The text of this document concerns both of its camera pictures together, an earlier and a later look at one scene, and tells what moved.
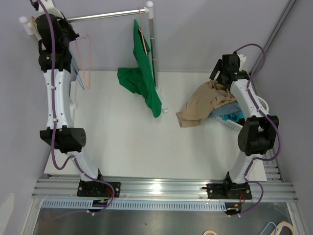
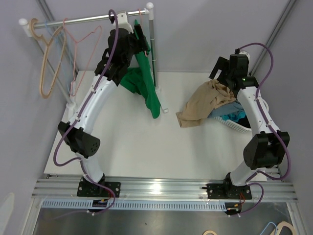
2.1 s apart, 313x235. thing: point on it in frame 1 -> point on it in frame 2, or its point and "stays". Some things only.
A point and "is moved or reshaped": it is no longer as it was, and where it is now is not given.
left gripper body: (69, 35) -> (135, 47)
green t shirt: (140, 80) stays
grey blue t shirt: (232, 107) stays
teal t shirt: (234, 116) stays
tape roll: (209, 231) stays
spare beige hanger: (280, 225) stays
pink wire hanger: (90, 60) -> (75, 55)
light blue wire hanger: (77, 72) is moved or reshaped
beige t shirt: (202, 102) stays
